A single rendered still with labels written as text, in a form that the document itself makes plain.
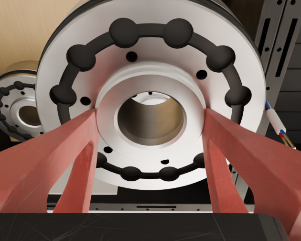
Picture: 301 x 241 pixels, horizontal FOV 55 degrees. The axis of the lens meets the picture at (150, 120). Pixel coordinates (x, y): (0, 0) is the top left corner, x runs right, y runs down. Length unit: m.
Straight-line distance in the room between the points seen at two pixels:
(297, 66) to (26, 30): 0.30
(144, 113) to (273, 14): 0.12
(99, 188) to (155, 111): 0.21
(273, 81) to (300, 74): 0.14
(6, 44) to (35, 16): 0.05
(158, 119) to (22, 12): 0.22
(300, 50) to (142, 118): 0.25
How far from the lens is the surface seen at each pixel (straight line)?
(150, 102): 0.32
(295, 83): 0.39
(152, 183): 0.16
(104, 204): 0.34
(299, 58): 0.37
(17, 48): 0.36
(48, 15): 0.33
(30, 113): 0.38
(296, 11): 0.23
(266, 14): 0.22
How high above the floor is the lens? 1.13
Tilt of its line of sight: 52 degrees down
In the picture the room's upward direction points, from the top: 179 degrees counter-clockwise
